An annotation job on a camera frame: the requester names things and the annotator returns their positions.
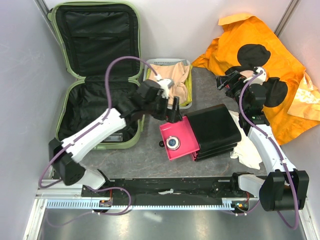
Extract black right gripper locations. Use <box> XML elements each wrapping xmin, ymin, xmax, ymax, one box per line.
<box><xmin>215</xmin><ymin>70</ymin><xmax>255</xmax><ymax>112</ymax></box>

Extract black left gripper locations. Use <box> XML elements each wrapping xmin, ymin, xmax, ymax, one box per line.
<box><xmin>143</xmin><ymin>92</ymin><xmax>182</xmax><ymax>123</ymax></box>

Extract yellow shorts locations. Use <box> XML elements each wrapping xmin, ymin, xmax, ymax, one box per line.
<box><xmin>145</xmin><ymin>63</ymin><xmax>194</xmax><ymax>106</ymax></box>

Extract pink drawer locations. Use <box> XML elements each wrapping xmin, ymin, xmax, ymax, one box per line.
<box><xmin>159</xmin><ymin>116</ymin><xmax>200</xmax><ymax>161</ymax></box>

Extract round silver blue-lid tin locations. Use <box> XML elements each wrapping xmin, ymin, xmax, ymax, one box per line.
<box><xmin>165</xmin><ymin>136</ymin><xmax>180</xmax><ymax>151</ymax></box>

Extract beige pink garment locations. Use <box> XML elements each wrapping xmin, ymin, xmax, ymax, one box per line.
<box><xmin>148</xmin><ymin>62</ymin><xmax>191</xmax><ymax>106</ymax></box>

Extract black box with pink ends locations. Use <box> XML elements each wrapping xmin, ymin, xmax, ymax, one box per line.
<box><xmin>186</xmin><ymin>104</ymin><xmax>242</xmax><ymax>162</ymax></box>

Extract white perforated plastic basket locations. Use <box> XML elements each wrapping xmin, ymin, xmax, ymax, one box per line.
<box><xmin>147</xmin><ymin>58</ymin><xmax>192</xmax><ymax>109</ymax></box>

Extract green hard-shell suitcase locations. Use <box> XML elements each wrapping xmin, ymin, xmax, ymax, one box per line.
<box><xmin>47</xmin><ymin>1</ymin><xmax>143</xmax><ymax>140</ymax></box>

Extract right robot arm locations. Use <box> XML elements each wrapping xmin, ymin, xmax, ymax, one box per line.
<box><xmin>215</xmin><ymin>67</ymin><xmax>310</xmax><ymax>212</ymax></box>

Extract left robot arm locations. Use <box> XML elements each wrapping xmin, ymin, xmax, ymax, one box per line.
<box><xmin>48</xmin><ymin>78</ymin><xmax>182</xmax><ymax>197</ymax></box>

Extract orange cartoon mouse cloth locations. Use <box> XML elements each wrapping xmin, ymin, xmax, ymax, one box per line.
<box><xmin>192</xmin><ymin>13</ymin><xmax>320</xmax><ymax>145</ymax></box>

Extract white crumpled cloth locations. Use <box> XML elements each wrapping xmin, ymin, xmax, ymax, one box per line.
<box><xmin>229</xmin><ymin>110</ymin><xmax>262</xmax><ymax>170</ymax></box>

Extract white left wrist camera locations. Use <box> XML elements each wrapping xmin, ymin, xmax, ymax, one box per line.
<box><xmin>155</xmin><ymin>74</ymin><xmax>174</xmax><ymax>99</ymax></box>

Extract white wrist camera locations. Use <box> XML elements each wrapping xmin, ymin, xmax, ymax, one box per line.
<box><xmin>155</xmin><ymin>74</ymin><xmax>174</xmax><ymax>99</ymax></box>
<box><xmin>250</xmin><ymin>66</ymin><xmax>267</xmax><ymax>85</ymax></box>

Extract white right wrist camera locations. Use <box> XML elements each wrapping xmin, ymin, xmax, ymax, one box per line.
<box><xmin>250</xmin><ymin>66</ymin><xmax>267</xmax><ymax>85</ymax></box>

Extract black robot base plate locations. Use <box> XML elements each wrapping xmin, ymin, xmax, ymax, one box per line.
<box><xmin>81</xmin><ymin>176</ymin><xmax>271</xmax><ymax>207</ymax></box>

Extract slotted cable duct rail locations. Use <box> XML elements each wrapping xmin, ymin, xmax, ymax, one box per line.
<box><xmin>46</xmin><ymin>199</ymin><xmax>239</xmax><ymax>211</ymax></box>

